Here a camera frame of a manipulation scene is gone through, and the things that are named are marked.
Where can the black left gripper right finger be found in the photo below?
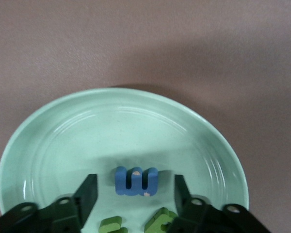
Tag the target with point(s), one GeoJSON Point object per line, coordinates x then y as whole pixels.
{"type": "Point", "coordinates": [196, 218]}

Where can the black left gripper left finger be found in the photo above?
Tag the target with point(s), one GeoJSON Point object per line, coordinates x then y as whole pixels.
{"type": "Point", "coordinates": [63, 216]}

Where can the green foam letter p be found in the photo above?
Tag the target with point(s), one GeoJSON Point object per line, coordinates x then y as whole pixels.
{"type": "Point", "coordinates": [155, 219]}

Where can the green foam letter u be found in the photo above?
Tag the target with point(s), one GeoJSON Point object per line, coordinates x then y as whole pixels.
{"type": "Point", "coordinates": [109, 224]}

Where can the blue foam letter m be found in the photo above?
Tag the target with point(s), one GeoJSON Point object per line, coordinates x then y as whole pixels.
{"type": "Point", "coordinates": [135, 191]}

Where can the green plate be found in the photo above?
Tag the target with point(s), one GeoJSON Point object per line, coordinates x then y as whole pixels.
{"type": "Point", "coordinates": [111, 136]}

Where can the brown table cover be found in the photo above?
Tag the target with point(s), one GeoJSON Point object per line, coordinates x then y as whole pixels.
{"type": "Point", "coordinates": [63, 36]}

